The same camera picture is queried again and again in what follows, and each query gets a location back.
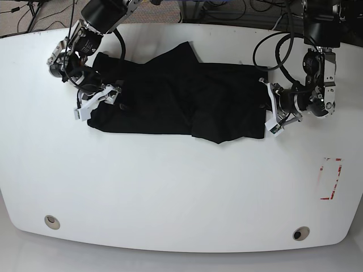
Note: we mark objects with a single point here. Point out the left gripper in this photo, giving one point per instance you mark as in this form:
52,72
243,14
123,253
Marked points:
287,104

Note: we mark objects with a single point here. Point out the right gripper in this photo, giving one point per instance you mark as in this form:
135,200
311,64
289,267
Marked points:
90,95

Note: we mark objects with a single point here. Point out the black t-shirt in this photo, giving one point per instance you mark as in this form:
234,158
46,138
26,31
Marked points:
175,93

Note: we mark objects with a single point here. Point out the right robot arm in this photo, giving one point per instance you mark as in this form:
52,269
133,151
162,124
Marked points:
68,60

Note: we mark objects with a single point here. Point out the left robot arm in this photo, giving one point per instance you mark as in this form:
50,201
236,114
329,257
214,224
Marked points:
321,31

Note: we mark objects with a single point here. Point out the red tape rectangle marking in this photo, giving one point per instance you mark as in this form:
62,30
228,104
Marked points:
328,178

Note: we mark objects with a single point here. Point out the black tripod stand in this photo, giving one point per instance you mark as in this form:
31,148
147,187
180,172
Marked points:
34,8

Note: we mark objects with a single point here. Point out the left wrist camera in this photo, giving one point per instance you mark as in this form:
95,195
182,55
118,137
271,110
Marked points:
274,127

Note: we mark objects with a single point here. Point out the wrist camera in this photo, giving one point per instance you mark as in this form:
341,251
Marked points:
82,113
274,127

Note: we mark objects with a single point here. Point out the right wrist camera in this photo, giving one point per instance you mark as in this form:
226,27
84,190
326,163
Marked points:
82,113

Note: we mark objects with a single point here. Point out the right table cable grommet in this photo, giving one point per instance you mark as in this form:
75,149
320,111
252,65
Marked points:
301,233

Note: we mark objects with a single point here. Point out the table cable grommet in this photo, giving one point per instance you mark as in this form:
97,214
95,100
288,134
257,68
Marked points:
52,222
301,233

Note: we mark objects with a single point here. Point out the left table cable grommet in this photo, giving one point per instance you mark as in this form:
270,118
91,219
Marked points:
52,222

